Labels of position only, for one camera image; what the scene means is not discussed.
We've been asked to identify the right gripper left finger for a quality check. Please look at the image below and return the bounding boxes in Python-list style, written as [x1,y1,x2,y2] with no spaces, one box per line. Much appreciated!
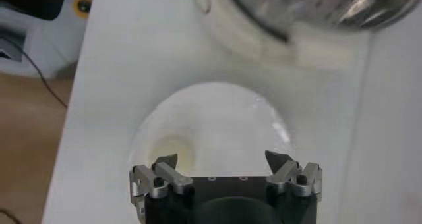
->
[129,152,195,213]

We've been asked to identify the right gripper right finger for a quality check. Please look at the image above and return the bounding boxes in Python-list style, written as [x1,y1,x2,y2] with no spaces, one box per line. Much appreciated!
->
[264,150,323,202]

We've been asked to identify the grey white robot base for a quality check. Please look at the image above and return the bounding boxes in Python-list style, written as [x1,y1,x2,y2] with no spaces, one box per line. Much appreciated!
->
[0,0,97,80]

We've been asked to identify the perforated steel steamer basket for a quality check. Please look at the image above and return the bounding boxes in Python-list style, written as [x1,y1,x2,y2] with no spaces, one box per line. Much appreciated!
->
[220,0,422,44]

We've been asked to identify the white round plate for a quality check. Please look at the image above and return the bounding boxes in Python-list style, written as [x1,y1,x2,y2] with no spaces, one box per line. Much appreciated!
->
[127,81,294,193]

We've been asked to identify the thin black floor cable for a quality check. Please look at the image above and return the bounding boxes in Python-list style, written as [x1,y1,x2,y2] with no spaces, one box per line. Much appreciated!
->
[0,34,69,110]

